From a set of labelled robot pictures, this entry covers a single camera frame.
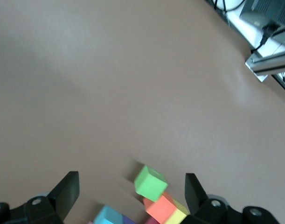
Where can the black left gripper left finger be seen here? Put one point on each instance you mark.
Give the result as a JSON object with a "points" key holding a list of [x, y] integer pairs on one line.
{"points": [[63, 196]]}

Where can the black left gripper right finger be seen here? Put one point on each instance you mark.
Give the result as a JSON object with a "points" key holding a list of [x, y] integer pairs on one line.
{"points": [[196, 200]]}

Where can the yellow foam cube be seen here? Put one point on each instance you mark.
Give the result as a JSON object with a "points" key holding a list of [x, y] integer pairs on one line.
{"points": [[177, 215]]}

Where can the orange foam cube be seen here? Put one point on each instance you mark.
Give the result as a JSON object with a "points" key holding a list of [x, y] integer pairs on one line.
{"points": [[159, 207]]}

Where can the green foam cube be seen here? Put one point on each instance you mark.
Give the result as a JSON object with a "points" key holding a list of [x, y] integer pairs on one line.
{"points": [[150, 185]]}

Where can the crimson foam cube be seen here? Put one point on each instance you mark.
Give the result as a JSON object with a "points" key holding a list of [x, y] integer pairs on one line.
{"points": [[152, 221]]}

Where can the blue foam cube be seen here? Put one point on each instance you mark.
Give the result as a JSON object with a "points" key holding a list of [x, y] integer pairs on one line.
{"points": [[108, 215]]}

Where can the purple foam cube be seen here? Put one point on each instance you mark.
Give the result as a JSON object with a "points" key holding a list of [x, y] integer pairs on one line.
{"points": [[129, 220]]}

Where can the brown table mat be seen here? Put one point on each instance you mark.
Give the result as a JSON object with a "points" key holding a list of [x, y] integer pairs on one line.
{"points": [[109, 93]]}

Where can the grey electronics box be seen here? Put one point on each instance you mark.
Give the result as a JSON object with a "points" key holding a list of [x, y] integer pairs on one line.
{"points": [[266, 11]]}

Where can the silver camera pole bracket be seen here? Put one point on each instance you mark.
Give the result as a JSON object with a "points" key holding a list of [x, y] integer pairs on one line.
{"points": [[254, 66]]}

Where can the aluminium frame rail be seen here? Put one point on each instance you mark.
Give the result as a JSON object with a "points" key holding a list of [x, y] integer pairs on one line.
{"points": [[277, 63]]}

